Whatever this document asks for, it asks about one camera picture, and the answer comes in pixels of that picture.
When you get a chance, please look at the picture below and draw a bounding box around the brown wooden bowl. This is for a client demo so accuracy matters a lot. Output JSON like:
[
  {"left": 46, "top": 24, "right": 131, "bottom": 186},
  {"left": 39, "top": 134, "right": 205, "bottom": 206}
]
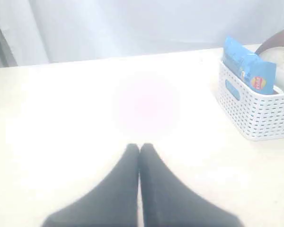
[{"left": 256, "top": 34, "right": 284, "bottom": 54}]

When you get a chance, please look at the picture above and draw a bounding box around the blue snack bag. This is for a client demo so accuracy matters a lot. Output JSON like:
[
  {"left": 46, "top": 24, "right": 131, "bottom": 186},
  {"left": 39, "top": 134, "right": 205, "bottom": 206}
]
[{"left": 222, "top": 36, "right": 276, "bottom": 95}]

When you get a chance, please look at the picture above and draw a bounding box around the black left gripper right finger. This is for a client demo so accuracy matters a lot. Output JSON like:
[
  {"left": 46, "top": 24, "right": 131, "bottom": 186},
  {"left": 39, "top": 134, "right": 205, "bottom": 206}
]
[{"left": 139, "top": 143, "right": 243, "bottom": 227}]

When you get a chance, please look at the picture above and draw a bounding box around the white floral ceramic dish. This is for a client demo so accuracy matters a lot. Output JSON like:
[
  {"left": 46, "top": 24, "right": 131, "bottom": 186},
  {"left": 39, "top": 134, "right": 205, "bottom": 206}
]
[{"left": 259, "top": 47, "right": 284, "bottom": 93}]

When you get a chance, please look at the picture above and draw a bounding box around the white perforated plastic basket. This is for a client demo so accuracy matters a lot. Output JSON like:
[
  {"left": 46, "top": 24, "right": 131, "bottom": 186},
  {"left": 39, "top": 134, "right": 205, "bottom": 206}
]
[{"left": 217, "top": 62, "right": 284, "bottom": 141}]

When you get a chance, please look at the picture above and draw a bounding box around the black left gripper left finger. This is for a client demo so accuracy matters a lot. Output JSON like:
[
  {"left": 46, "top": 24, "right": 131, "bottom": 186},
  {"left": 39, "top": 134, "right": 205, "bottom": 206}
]
[{"left": 43, "top": 144, "right": 139, "bottom": 227}]

